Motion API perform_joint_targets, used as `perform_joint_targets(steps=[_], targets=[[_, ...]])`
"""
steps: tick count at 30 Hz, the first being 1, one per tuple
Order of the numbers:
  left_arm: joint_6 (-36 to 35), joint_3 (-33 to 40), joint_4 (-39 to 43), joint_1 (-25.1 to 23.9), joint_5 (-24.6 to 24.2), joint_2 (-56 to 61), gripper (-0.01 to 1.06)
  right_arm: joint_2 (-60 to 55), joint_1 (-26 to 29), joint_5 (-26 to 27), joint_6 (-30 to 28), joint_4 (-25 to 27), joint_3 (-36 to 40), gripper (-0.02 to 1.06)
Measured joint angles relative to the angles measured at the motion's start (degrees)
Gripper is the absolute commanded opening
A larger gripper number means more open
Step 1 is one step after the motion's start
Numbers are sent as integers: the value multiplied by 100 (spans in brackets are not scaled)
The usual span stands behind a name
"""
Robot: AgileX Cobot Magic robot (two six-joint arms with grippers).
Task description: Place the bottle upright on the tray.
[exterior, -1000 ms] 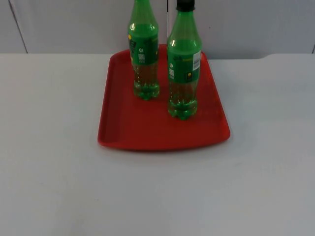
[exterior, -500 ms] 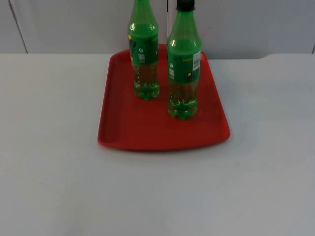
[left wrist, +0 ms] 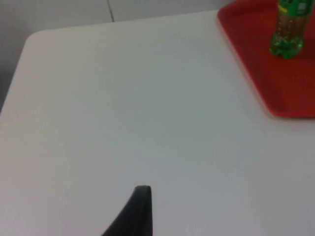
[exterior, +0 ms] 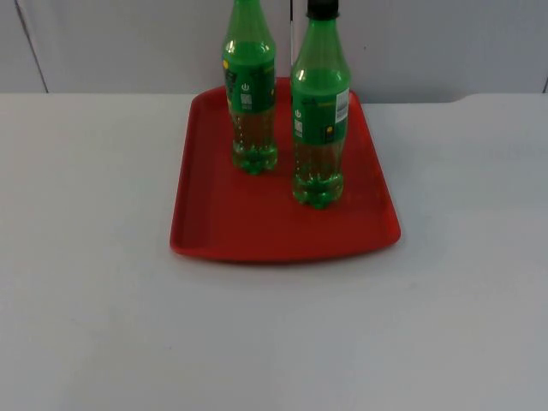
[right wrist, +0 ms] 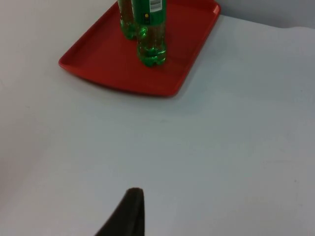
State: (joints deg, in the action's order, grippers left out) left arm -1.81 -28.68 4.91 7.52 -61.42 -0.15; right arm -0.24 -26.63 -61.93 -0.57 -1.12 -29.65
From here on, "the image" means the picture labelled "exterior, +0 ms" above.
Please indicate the green plastic bottle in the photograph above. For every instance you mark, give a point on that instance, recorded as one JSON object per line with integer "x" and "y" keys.
{"x": 250, "y": 64}
{"x": 319, "y": 128}

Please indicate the red plastic tray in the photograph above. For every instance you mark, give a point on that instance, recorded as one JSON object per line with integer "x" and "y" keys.
{"x": 257, "y": 214}

